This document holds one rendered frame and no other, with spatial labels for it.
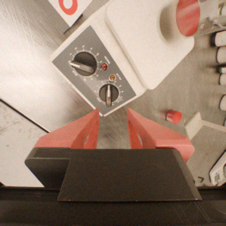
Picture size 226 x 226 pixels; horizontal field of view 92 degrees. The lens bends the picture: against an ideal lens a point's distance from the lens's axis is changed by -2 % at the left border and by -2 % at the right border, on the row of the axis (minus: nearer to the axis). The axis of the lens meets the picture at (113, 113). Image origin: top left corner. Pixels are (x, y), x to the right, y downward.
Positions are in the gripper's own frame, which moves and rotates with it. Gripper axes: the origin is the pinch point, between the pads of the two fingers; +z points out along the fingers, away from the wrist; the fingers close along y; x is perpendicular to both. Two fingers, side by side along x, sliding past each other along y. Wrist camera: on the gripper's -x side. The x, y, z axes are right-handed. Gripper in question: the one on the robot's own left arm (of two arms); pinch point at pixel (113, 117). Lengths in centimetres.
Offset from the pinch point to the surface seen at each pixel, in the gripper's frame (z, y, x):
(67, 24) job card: 12.3, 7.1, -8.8
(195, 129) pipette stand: 20.7, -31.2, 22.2
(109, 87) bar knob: 6.2, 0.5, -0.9
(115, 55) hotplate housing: 7.4, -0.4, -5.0
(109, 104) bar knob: 5.5, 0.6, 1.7
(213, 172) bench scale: 21, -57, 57
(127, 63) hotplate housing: 7.6, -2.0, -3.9
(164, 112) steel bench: 17.0, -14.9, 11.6
